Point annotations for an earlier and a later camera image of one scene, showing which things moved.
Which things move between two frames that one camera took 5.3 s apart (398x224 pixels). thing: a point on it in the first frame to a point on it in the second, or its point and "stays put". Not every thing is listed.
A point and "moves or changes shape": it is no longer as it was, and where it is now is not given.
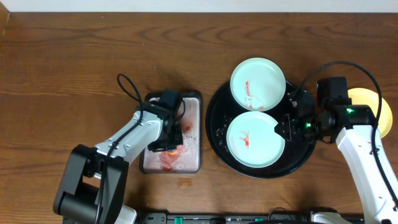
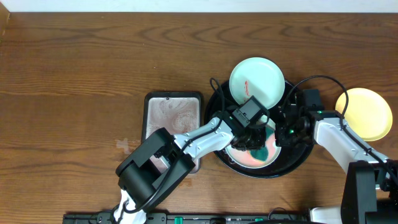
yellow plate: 363,96 stays put
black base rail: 198,218 stays put
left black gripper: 168,145 to 249,140
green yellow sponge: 173,154 moves or changes shape
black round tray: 222,109 stays put
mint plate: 258,84 stays put
